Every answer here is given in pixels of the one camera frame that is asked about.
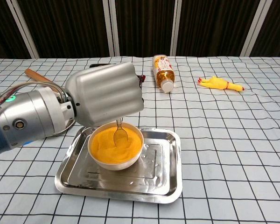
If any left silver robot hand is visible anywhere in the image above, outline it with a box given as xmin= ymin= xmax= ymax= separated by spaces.
xmin=64 ymin=62 xmax=145 ymax=128

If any silver spoon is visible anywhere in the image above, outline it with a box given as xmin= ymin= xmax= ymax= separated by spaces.
xmin=113 ymin=118 xmax=129 ymax=147

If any round steel plate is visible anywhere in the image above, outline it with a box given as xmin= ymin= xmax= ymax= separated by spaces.
xmin=52 ymin=119 xmax=76 ymax=136

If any white bowl of orange powder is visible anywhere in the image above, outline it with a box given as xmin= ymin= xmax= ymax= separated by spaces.
xmin=87 ymin=123 xmax=145 ymax=171

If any rectangular steel tray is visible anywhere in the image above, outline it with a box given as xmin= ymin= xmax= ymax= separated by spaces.
xmin=54 ymin=126 xmax=183 ymax=204

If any dark luncheon meat can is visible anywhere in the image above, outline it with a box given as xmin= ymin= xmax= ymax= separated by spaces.
xmin=89 ymin=63 xmax=117 ymax=68

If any bunch of red grapes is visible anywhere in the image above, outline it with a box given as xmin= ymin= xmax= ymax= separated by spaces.
xmin=137 ymin=74 xmax=146 ymax=88

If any amber tea bottle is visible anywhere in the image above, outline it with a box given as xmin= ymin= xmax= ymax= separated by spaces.
xmin=152 ymin=55 xmax=175 ymax=94

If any black folding partition screen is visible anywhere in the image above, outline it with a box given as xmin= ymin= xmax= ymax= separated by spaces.
xmin=0 ymin=0 xmax=280 ymax=60

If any yellow rubber chicken toy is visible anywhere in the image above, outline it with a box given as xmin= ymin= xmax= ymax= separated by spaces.
xmin=197 ymin=76 xmax=245 ymax=92

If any white checkered tablecloth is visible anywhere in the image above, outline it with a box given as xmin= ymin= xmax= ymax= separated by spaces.
xmin=0 ymin=56 xmax=280 ymax=224

